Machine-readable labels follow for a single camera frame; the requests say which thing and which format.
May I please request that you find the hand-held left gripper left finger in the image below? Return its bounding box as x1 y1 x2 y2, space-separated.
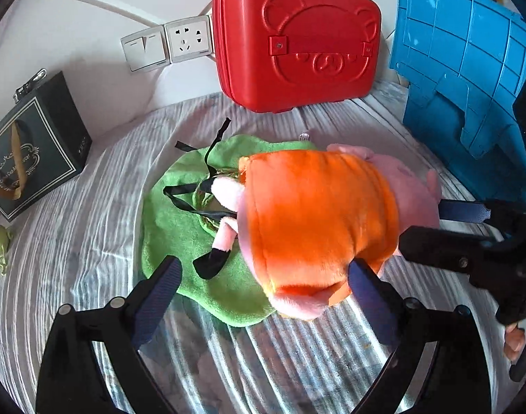
36 255 183 414

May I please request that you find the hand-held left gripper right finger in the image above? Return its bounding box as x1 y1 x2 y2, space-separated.
348 259 492 414

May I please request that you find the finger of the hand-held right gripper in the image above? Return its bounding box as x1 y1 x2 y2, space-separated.
439 199 493 225
398 223 507 277

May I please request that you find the pink pig plush toy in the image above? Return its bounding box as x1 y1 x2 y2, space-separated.
193 144 443 321

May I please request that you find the blue plastic crate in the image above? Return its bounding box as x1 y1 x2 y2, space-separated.
388 0 526 208

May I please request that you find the striped cloth covered desktop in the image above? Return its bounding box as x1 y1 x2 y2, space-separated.
0 81 526 414

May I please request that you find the person's right hand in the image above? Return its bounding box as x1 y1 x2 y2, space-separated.
503 324 526 362

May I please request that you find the green plush bag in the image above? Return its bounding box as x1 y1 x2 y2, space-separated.
141 117 316 328

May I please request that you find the small green frog toy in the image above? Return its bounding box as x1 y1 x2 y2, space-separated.
0 225 14 276

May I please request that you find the black gift box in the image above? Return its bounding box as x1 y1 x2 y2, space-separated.
0 71 93 223

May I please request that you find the red small suitcase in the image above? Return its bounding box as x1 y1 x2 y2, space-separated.
211 0 383 114

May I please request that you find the metal nail clipper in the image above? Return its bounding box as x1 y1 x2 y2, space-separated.
13 68 48 103

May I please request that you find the white wall socket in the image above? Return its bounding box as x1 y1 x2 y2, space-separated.
163 13 214 63

